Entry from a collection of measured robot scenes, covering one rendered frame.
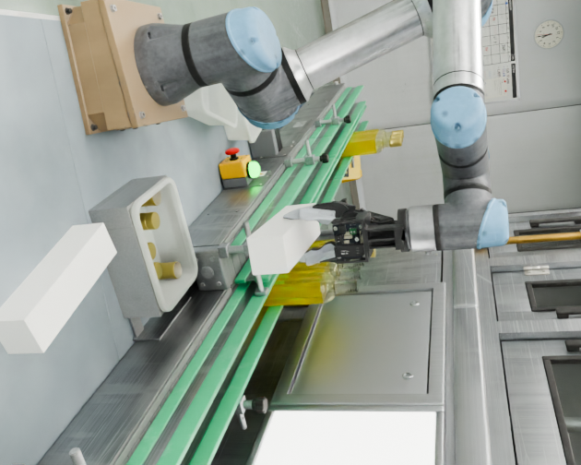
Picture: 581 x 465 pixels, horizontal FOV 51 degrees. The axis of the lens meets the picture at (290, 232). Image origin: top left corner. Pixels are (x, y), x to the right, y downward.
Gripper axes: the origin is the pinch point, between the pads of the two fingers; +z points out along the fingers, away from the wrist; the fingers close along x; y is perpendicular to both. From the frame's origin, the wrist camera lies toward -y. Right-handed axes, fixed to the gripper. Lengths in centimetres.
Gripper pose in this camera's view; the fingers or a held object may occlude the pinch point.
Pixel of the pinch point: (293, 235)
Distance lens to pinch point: 107.0
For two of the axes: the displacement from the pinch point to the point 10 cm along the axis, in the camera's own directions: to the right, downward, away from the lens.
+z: -9.6, 0.7, 2.9
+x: 1.4, 9.6, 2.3
